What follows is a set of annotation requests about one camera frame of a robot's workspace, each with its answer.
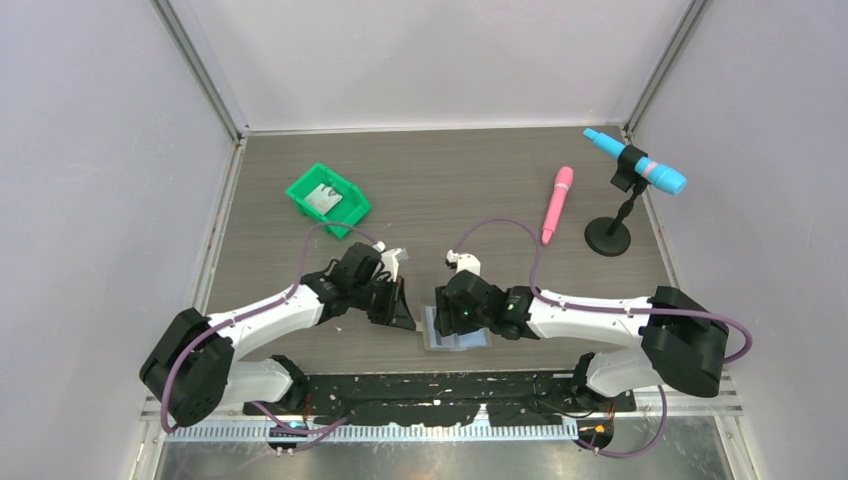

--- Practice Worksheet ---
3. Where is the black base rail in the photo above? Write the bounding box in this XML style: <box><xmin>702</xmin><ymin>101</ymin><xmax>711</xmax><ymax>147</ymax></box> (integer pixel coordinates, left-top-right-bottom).
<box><xmin>263</xmin><ymin>371</ymin><xmax>636</xmax><ymax>427</ymax></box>

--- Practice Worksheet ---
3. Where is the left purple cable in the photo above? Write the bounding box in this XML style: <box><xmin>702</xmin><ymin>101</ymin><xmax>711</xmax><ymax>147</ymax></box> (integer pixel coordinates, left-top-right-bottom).
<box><xmin>160</xmin><ymin>221</ymin><xmax>386</xmax><ymax>435</ymax></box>

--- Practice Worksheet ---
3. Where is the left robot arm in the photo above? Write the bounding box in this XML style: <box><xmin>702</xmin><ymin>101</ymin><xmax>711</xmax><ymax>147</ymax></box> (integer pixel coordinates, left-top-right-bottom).
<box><xmin>139</xmin><ymin>242</ymin><xmax>416</xmax><ymax>433</ymax></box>

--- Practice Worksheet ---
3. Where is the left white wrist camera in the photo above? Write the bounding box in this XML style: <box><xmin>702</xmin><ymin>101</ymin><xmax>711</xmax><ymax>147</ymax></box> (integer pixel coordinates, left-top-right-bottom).
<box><xmin>373</xmin><ymin>241</ymin><xmax>409</xmax><ymax>282</ymax></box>

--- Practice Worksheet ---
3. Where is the green plastic bin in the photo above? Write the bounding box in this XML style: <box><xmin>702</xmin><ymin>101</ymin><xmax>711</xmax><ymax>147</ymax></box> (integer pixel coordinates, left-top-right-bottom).
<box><xmin>285</xmin><ymin>163</ymin><xmax>372</xmax><ymax>226</ymax></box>

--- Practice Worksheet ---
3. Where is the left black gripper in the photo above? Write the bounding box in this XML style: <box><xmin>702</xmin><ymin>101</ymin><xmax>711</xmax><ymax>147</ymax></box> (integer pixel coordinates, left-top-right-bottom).
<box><xmin>350</xmin><ymin>275</ymin><xmax>415</xmax><ymax>330</ymax></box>

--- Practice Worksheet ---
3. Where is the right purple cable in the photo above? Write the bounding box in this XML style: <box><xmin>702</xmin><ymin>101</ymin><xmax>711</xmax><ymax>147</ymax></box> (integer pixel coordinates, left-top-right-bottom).
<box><xmin>450</xmin><ymin>218</ymin><xmax>754</xmax><ymax>364</ymax></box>

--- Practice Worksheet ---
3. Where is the black microphone stand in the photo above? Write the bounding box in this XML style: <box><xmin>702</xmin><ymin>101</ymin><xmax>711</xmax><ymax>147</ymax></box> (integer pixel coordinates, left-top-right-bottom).
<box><xmin>584</xmin><ymin>181</ymin><xmax>648</xmax><ymax>257</ymax></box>

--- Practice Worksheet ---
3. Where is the blue toy microphone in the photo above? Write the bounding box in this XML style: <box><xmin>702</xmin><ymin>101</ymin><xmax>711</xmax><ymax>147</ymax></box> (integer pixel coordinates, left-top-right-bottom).
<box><xmin>583</xmin><ymin>128</ymin><xmax>687</xmax><ymax>195</ymax></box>

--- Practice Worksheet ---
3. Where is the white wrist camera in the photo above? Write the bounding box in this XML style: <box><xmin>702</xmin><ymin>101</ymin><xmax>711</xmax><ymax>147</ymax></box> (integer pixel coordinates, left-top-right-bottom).
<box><xmin>445</xmin><ymin>250</ymin><xmax>481</xmax><ymax>275</ymax></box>
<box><xmin>373</xmin><ymin>241</ymin><xmax>409</xmax><ymax>282</ymax></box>

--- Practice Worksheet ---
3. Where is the grey card in bin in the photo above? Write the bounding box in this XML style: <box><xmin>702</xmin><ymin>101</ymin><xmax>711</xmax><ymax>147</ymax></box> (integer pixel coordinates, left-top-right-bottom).
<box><xmin>304</xmin><ymin>183</ymin><xmax>343</xmax><ymax>215</ymax></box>

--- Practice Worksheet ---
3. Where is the pink toy microphone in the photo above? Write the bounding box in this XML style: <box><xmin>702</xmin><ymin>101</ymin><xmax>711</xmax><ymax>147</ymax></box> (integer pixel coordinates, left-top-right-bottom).
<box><xmin>540</xmin><ymin>166</ymin><xmax>574</xmax><ymax>246</ymax></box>

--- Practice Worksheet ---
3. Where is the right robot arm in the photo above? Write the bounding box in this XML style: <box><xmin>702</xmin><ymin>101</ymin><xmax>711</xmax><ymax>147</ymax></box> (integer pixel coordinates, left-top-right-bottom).
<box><xmin>435</xmin><ymin>271</ymin><xmax>729</xmax><ymax>411</ymax></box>

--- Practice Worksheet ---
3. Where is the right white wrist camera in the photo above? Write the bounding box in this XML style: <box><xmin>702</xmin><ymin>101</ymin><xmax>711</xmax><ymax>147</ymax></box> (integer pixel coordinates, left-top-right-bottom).
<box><xmin>445</xmin><ymin>250</ymin><xmax>481</xmax><ymax>275</ymax></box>

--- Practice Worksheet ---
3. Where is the purple cable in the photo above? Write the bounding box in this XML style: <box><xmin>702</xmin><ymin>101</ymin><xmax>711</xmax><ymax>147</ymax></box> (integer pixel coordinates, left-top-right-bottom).
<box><xmin>160</xmin><ymin>221</ymin><xmax>386</xmax><ymax>435</ymax></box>
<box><xmin>450</xmin><ymin>218</ymin><xmax>754</xmax><ymax>364</ymax></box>

